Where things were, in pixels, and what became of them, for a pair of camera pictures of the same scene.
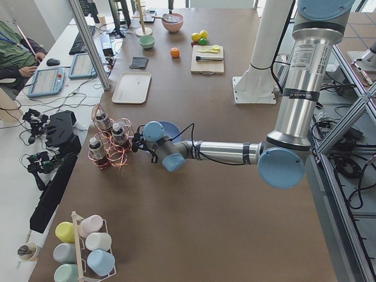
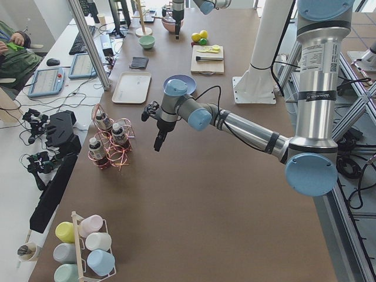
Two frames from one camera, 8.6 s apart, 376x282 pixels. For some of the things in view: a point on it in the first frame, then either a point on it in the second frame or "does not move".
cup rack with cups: (84, 252) does not move
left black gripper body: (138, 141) -> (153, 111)
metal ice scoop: (168, 17) does not move
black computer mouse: (53, 61) does not move
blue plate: (171, 131) -> (191, 83)
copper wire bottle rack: (113, 141) does not move
